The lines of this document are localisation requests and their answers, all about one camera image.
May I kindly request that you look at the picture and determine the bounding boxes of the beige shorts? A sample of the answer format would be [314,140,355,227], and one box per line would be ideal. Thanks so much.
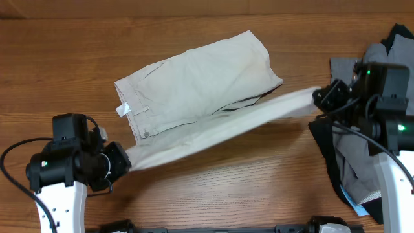
[114,31,316,171]

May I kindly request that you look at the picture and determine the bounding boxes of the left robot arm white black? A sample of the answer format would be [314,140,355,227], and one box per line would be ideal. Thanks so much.
[26,113,131,232]

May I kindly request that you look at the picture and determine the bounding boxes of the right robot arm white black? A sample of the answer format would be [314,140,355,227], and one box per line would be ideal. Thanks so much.
[312,63,413,232]

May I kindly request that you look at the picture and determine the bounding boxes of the grey garment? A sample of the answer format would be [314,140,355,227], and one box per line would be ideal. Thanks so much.
[333,34,413,204]

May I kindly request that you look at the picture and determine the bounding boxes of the light blue cloth piece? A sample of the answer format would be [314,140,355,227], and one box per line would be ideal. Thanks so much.
[340,185,369,217]

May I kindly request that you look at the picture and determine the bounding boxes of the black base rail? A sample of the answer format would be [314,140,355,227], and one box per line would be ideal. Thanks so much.
[85,216,365,233]

